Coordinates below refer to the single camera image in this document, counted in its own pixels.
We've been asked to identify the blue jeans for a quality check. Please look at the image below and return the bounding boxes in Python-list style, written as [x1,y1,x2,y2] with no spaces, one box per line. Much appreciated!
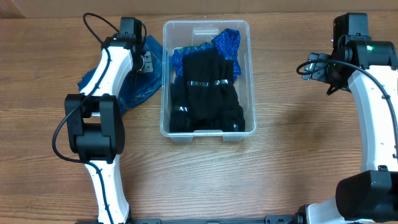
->
[75,35,162,116]

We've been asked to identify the black garment with tape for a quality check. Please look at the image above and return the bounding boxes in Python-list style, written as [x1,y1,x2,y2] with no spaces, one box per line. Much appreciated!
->
[183,48,239,122]

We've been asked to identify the blue sparkly garment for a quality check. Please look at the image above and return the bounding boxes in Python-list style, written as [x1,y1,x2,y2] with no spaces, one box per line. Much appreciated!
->
[171,29,241,82]

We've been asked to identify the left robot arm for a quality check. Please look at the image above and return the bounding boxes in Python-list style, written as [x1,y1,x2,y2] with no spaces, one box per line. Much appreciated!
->
[63,17,147,223]

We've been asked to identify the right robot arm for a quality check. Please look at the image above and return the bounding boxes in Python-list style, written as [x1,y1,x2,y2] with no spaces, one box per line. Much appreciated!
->
[292,12,397,223]

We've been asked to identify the clear plastic storage bin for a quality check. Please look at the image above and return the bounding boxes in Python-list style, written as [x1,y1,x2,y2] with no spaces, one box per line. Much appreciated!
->
[160,20,256,142]

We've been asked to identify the cardboard backdrop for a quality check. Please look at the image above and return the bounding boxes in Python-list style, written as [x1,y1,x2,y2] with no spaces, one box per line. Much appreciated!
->
[1,0,397,18]

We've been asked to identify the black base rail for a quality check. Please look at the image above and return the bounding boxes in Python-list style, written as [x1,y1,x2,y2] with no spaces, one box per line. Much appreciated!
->
[131,215,294,224]

